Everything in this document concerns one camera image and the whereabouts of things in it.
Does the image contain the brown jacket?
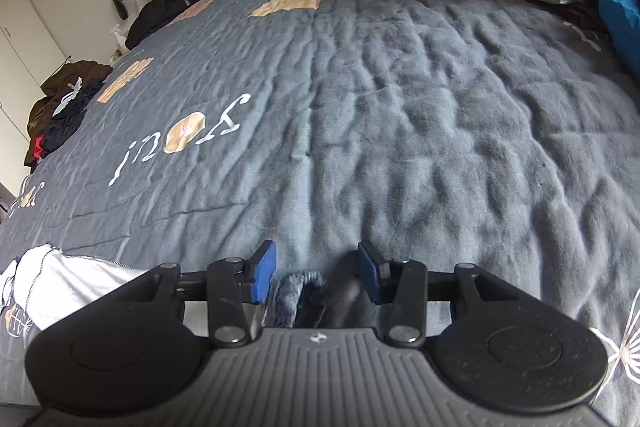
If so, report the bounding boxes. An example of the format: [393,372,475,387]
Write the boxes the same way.
[24,59,113,168]

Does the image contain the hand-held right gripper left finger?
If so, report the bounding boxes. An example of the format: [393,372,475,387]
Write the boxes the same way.
[102,241,277,349]

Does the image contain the black crumpled cloth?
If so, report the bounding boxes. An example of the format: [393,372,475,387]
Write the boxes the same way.
[42,79,103,152]

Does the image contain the light blue cloth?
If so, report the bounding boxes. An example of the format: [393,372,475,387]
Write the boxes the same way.
[52,77,83,115]

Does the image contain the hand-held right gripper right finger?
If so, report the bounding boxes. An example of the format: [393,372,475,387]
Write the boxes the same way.
[357,241,543,349]

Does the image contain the white spray bottle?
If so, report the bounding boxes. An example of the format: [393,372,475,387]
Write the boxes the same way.
[111,23,128,58]

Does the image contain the white wardrobe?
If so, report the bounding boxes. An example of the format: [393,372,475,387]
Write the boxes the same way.
[0,0,68,142]

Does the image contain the grey printed blanket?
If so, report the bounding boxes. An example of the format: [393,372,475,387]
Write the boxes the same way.
[0,0,640,427]

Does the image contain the light grey pants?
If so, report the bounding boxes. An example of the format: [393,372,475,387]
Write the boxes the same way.
[0,244,327,333]

